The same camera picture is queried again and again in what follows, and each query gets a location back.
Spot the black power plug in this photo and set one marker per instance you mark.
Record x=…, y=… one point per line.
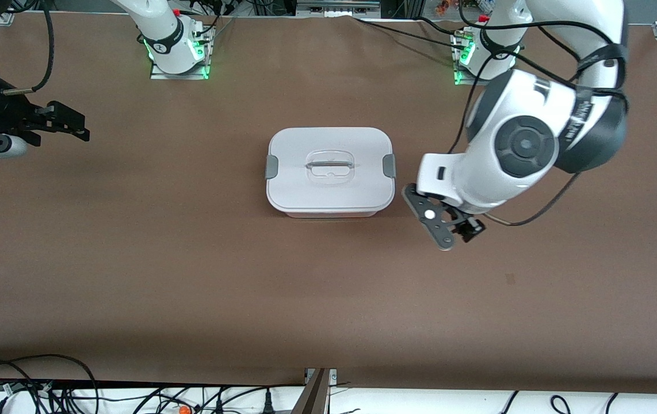
x=268, y=402

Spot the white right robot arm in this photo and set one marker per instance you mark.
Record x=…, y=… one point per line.
x=170, y=60

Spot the grey metal frame bar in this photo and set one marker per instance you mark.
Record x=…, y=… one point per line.
x=337, y=8

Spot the brown table cover sheet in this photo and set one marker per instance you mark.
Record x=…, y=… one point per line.
x=328, y=299

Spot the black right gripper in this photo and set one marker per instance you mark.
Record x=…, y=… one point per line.
x=11, y=112

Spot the black table edge rail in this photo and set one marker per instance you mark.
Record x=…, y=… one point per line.
x=133, y=384

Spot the grey metal post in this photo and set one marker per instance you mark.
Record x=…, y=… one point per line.
x=314, y=397

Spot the white box lid grey clips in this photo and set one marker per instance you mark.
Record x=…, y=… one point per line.
x=328, y=195

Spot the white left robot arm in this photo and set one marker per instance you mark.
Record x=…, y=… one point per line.
x=478, y=178

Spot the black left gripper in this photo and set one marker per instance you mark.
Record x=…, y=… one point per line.
x=469, y=227

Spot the pink translucent plastic box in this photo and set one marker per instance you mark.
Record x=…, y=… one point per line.
x=331, y=215

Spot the right arm aluminium base plate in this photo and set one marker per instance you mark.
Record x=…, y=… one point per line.
x=159, y=75

